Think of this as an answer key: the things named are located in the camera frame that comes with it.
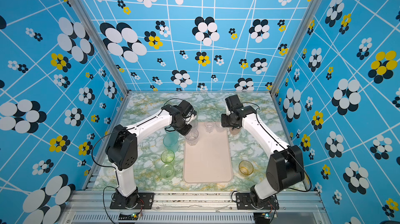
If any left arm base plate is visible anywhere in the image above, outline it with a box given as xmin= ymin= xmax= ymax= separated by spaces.
xmin=110 ymin=191 xmax=155 ymax=210

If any clear ribbed glass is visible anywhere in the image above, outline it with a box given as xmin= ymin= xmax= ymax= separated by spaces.
xmin=204 ymin=122 xmax=215 ymax=133

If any clear smooth glass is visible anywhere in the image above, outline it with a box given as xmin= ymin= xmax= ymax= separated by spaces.
xmin=185 ymin=129 xmax=199 ymax=146

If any clear faceted glass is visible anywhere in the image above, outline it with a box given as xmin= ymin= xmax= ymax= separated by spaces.
xmin=215 ymin=122 xmax=225 ymax=132

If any green smooth glass rear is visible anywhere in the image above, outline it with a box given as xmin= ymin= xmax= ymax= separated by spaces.
xmin=160 ymin=150 xmax=176 ymax=165

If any aluminium front rail frame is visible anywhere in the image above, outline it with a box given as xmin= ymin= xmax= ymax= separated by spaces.
xmin=59 ymin=191 xmax=332 ymax=224

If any light green textured cup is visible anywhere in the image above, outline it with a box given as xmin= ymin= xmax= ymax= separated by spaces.
xmin=190 ymin=106 xmax=199 ymax=129

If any pink rectangular plastic tray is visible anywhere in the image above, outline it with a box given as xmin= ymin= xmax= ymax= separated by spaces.
xmin=183 ymin=122 xmax=233 ymax=183

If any pink textured cup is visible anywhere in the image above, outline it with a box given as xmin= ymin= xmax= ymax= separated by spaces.
xmin=229 ymin=127 xmax=241 ymax=136

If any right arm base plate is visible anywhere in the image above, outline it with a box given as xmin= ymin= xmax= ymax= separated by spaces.
xmin=235 ymin=192 xmax=280 ymax=210

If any amber yellow glass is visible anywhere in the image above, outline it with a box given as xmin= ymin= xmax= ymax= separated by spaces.
xmin=239 ymin=160 xmax=254 ymax=176

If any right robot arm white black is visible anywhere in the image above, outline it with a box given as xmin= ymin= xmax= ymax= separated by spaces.
xmin=221 ymin=95 xmax=306 ymax=208

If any pale green textured cup front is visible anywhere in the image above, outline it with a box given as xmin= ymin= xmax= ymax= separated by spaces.
xmin=159 ymin=164 xmax=175 ymax=180

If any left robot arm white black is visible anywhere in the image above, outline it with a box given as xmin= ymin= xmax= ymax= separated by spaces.
xmin=105 ymin=100 xmax=197 ymax=209

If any teal textured cup front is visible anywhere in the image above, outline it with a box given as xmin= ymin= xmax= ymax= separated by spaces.
xmin=163 ymin=134 xmax=179 ymax=152

